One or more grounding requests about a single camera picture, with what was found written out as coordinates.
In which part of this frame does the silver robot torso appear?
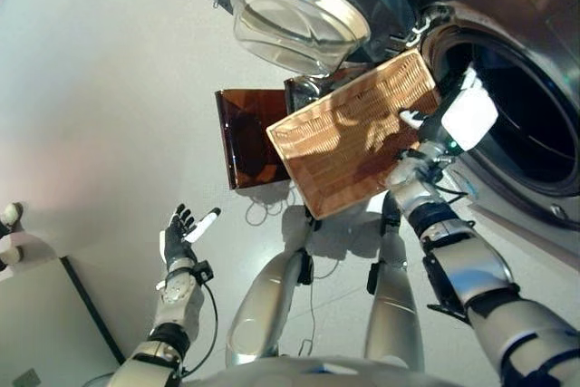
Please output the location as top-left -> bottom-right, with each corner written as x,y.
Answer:
198,354 -> 495,387

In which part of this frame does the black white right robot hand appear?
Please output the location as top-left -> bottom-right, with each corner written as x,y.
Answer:
397,67 -> 499,152

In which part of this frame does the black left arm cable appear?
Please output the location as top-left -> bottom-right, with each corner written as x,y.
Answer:
81,282 -> 220,383

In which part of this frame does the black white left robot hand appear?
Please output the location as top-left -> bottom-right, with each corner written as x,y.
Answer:
159,203 -> 222,273

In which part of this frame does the thin dark floor cable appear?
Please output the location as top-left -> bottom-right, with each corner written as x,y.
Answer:
296,264 -> 346,357

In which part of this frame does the silver left robot leg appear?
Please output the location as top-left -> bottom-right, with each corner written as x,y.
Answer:
225,218 -> 319,369

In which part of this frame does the square grey floor outlet plate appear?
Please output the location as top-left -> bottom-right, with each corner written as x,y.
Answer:
12,368 -> 41,387

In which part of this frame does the round glass washing machine door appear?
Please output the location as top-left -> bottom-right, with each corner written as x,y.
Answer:
195,0 -> 421,79

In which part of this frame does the white floor cable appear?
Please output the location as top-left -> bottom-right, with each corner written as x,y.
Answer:
246,196 -> 292,226

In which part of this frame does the rectangular wicker laundry basket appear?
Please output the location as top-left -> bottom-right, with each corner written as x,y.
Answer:
266,49 -> 443,220

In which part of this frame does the grey stacked washing machine tower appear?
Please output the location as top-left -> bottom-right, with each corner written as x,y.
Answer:
398,0 -> 580,235

